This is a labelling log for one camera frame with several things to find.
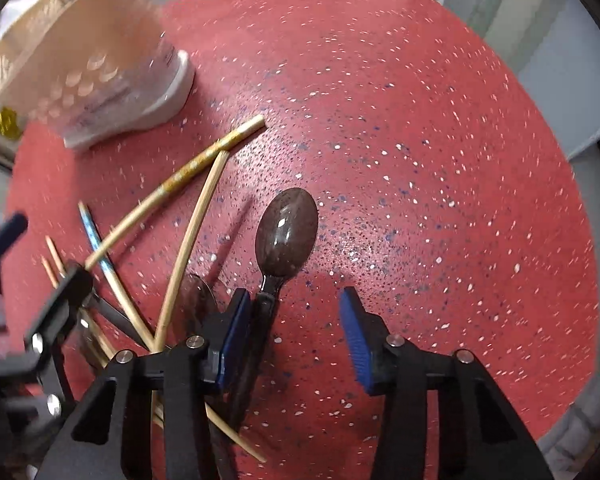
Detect plain bamboo chopstick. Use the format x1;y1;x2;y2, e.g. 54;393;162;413
150;151;230;353

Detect brown spoon black handle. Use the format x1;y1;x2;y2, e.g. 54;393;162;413
226;188;318;429

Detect gold patterned chopstick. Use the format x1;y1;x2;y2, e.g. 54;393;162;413
83;114;265;270

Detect plain wooden chopstick upper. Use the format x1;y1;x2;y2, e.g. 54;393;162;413
41;235;116;365

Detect blue patterned chopstick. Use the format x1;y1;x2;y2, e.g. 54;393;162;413
78;200;269;464

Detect beige utensil holder caddy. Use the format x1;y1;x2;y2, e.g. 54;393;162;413
0;0;195;151

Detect clear brown spoon dark handle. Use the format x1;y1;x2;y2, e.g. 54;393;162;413
172;274;238;480

